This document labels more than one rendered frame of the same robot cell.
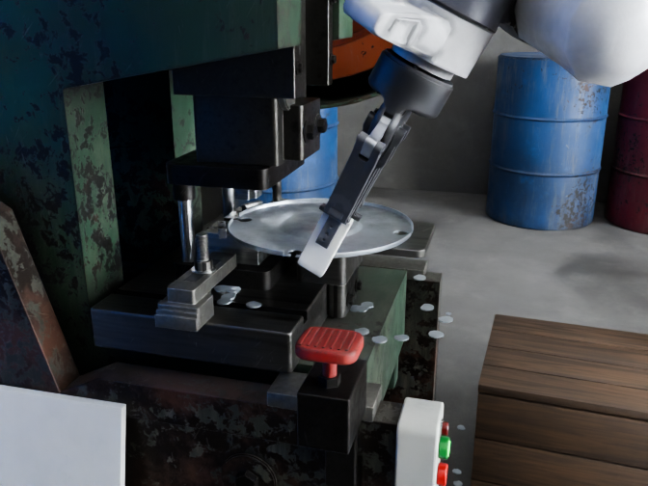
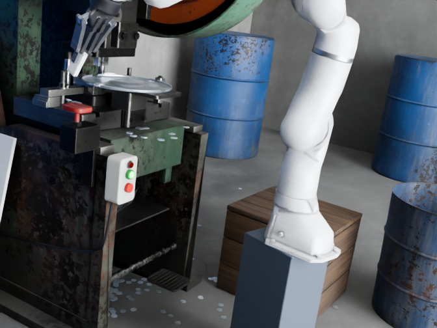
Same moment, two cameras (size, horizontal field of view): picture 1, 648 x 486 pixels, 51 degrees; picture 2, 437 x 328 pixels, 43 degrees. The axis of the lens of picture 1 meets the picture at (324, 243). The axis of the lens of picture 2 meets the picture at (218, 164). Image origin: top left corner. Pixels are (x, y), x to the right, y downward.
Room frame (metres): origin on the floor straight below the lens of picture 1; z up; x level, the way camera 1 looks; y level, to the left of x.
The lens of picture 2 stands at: (-0.64, -0.72, 1.07)
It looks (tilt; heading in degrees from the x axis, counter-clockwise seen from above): 16 degrees down; 13
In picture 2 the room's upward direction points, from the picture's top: 8 degrees clockwise
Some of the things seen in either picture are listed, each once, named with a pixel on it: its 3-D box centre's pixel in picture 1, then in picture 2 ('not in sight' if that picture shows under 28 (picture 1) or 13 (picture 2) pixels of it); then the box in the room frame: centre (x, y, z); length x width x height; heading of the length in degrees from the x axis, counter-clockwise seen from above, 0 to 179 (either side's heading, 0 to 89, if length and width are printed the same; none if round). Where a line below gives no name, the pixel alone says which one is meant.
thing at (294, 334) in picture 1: (247, 281); (96, 107); (1.05, 0.13, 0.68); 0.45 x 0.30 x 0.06; 165
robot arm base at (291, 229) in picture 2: not in sight; (303, 220); (0.82, -0.64, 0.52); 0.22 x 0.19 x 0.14; 58
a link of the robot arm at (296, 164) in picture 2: not in sight; (307, 148); (0.88, -0.61, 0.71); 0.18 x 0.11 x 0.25; 171
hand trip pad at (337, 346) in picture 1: (329, 368); (76, 118); (0.67, -0.01, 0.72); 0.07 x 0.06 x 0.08; 75
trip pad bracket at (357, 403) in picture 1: (333, 439); (79, 155); (0.69, -0.01, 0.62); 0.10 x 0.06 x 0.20; 165
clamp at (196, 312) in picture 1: (201, 270); (60, 87); (0.89, 0.17, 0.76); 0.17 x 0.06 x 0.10; 165
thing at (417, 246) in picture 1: (349, 266); (137, 105); (1.01, -0.04, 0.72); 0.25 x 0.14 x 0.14; 75
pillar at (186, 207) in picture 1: (186, 217); (67, 68); (0.99, 0.21, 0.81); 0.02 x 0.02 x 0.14
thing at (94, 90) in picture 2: (248, 233); (99, 84); (1.05, 0.12, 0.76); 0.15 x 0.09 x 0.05; 165
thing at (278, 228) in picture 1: (320, 225); (127, 82); (1.02, 0.01, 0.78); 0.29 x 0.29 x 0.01
